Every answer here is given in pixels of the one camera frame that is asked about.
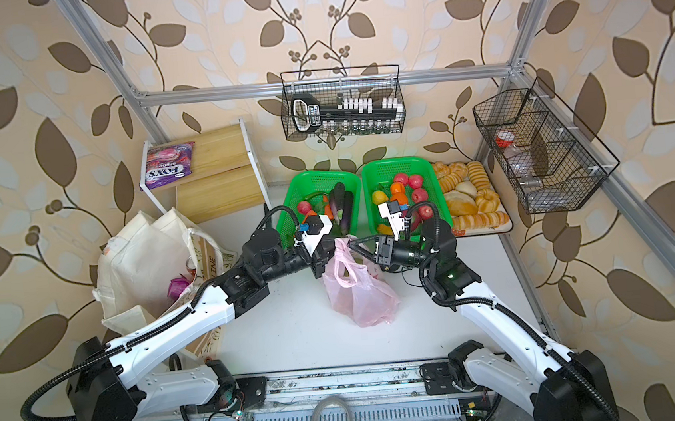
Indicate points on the purple fox's candy bag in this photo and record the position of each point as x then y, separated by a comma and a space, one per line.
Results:
168, 164

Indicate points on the bread tray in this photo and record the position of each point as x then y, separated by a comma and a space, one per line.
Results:
473, 203

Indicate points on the black wire side basket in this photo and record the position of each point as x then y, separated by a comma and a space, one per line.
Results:
552, 158

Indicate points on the purple eggplant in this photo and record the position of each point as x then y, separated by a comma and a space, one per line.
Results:
341, 206

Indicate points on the red apple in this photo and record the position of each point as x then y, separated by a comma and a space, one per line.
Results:
419, 195

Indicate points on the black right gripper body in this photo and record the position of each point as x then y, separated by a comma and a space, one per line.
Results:
403, 254

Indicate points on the pink plastic bag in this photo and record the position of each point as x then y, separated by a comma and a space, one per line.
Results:
354, 289

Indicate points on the orange tangerine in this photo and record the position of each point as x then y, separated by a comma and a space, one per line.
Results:
398, 193

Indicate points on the purple lot 100 candy bag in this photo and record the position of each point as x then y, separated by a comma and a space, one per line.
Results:
177, 287

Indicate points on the green vegetable basket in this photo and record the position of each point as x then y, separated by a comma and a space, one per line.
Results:
316, 187

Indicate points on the white wooden shelf rack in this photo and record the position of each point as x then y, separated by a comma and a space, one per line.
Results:
226, 177

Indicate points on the black wire wall basket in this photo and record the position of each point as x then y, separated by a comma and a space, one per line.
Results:
375, 80

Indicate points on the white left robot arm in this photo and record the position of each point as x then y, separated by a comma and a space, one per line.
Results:
112, 381

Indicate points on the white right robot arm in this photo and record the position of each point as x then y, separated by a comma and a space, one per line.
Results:
541, 376

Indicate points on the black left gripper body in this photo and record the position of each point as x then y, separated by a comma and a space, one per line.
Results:
315, 259

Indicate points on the yellow pear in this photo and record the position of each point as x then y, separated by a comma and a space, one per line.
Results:
385, 229

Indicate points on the cream floral tote bag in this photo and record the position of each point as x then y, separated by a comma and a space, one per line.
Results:
136, 266

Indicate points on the yellow lemon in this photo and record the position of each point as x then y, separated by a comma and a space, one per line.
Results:
379, 197

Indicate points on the green fruit basket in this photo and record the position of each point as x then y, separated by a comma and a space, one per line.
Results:
410, 180

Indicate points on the black white tool set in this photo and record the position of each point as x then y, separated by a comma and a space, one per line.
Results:
309, 115

